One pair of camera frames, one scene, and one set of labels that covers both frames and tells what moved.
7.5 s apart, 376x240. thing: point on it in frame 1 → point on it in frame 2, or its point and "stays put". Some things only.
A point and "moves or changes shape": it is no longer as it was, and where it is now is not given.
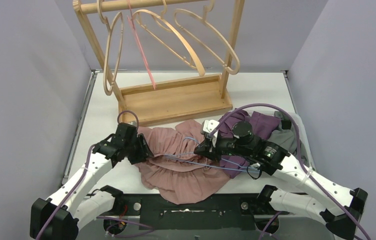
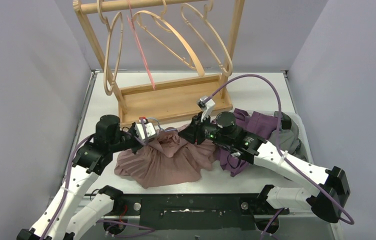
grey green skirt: x=285 y=135 stays put
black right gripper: x=204 y=149 → x=194 y=132
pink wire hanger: x=132 y=22 stays put
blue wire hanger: x=179 y=156 → x=158 y=123
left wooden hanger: x=111 y=91 stays put
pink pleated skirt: x=175 y=170 moves or changes shape
